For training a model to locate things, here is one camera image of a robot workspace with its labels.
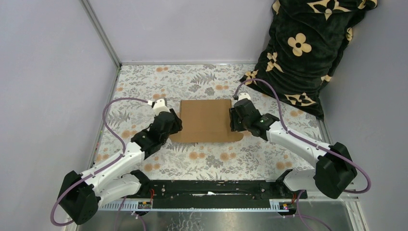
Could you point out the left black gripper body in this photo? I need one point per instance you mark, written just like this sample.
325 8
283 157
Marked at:
176 128

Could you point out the black floral blanket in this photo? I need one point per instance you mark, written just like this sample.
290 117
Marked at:
307 39

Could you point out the aluminium corner post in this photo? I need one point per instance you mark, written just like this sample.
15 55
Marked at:
90 12

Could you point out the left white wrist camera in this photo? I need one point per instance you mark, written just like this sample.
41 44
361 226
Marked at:
159 106

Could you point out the brown cardboard box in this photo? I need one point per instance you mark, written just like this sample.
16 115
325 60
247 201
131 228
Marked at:
205 121

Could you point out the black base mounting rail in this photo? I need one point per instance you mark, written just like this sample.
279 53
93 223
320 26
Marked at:
215 194

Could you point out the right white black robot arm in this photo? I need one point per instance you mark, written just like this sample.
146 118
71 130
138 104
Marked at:
331 171

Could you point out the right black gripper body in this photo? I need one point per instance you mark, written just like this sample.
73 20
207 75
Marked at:
236 123

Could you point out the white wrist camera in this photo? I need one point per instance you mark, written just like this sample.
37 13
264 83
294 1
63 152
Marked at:
243 96
159 106

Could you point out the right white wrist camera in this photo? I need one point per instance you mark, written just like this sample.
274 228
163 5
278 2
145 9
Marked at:
243 96

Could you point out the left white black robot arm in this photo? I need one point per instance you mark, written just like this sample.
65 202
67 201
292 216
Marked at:
82 194

